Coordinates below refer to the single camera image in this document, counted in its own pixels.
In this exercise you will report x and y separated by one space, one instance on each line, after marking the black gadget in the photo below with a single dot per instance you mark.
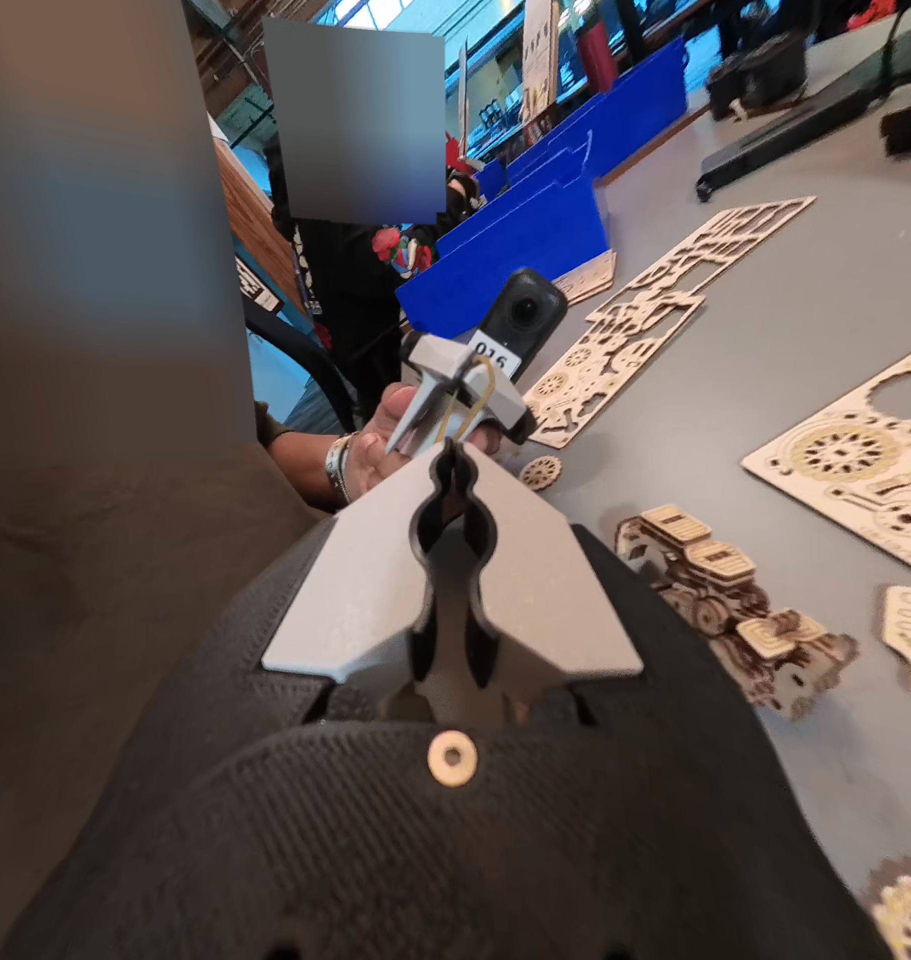
755 75

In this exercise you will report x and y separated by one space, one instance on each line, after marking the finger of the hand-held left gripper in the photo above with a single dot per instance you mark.
429 356
500 397

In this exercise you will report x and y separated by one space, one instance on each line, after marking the wooden puzzle frame sheet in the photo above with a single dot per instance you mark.
770 214

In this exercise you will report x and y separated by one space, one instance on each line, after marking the wooden model car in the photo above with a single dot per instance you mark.
718 559

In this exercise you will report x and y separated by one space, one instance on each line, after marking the wooden puzzle sheet with gear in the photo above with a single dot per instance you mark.
763 459

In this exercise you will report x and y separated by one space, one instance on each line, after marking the person's left forearm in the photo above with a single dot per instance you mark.
302 465

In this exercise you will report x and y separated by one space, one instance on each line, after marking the roll-up banner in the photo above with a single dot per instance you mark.
539 52

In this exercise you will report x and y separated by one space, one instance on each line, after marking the small slotted wooden piece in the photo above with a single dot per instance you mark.
894 600

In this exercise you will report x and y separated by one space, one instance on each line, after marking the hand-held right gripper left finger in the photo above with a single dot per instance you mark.
350 600

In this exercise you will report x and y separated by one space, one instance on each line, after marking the small wooden gear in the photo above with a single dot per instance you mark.
527 469

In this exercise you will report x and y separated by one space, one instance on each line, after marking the wooden post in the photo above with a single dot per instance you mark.
253 225

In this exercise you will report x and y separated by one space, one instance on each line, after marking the yellow rubber band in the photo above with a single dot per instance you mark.
493 373

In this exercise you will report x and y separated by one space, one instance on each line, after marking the person's left hand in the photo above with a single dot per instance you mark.
369 465

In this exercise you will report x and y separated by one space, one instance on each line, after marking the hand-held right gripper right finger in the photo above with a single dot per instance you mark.
560 600

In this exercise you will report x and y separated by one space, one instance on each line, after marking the flat black device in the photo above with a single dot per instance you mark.
785 142

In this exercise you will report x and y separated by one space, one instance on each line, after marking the wooden spoked wheel part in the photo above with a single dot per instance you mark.
909 915

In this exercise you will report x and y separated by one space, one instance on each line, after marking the stack of wooden sheets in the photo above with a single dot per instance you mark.
587 281

